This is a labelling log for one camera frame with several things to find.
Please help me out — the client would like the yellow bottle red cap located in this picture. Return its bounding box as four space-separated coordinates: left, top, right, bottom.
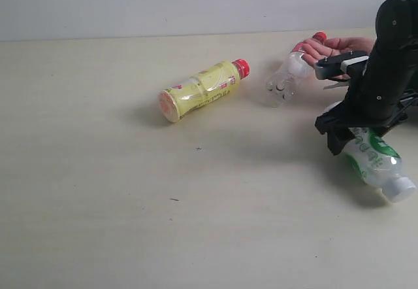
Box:
158 59 250 123

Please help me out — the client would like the person's open bare hand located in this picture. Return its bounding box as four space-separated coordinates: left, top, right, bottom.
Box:
301 37 376 67

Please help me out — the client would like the clear bottle green label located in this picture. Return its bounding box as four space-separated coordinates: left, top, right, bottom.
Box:
342 127 417 203

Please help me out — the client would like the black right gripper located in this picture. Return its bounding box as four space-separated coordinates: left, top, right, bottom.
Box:
315 50 417 156

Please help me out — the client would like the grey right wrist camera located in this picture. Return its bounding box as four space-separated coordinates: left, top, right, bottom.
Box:
314 50 368 80

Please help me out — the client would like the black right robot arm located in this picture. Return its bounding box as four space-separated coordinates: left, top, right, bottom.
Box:
315 0 417 156

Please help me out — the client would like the clear bottle red label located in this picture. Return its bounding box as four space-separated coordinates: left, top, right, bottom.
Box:
265 42 314 107

